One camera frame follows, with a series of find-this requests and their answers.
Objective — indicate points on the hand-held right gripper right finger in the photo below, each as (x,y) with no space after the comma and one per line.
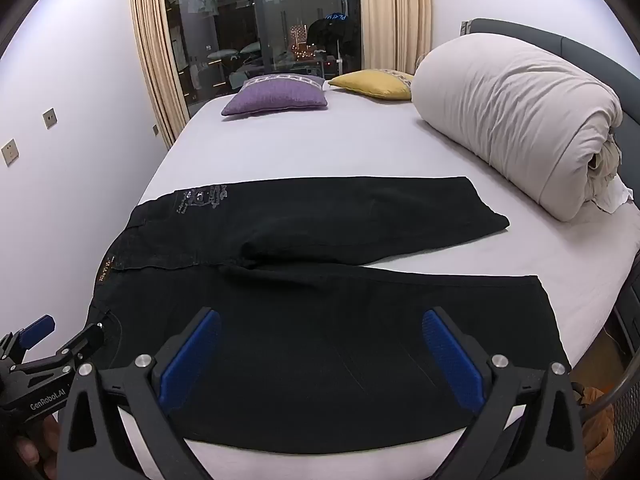
(450,365)

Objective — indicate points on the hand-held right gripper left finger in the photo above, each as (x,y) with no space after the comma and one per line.
(190,360)

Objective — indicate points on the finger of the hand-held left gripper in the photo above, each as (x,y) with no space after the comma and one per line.
(85,342)
(36,332)

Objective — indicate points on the black pants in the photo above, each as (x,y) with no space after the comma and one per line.
(325,320)

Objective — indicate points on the person's left hand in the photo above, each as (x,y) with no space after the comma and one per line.
(42,445)

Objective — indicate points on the orange cloth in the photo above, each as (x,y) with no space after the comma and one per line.
(597,425)

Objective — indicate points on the white crumpled cloth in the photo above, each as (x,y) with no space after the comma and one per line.
(612,195)

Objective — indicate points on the bed with white sheet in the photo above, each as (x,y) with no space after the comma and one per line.
(325,145)

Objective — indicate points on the rolled beige duvet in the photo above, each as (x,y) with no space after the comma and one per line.
(500,105)

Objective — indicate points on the purple cushion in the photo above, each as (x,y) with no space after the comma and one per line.
(275,97)

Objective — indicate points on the yellow cushion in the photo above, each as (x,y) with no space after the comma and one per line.
(372,82)

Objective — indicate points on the grey upholstered headboard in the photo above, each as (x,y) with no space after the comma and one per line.
(525,27)

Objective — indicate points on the dark glass window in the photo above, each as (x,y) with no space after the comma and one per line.
(240,10)

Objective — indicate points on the beige wall socket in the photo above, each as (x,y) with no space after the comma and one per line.
(7,151)
(49,118)

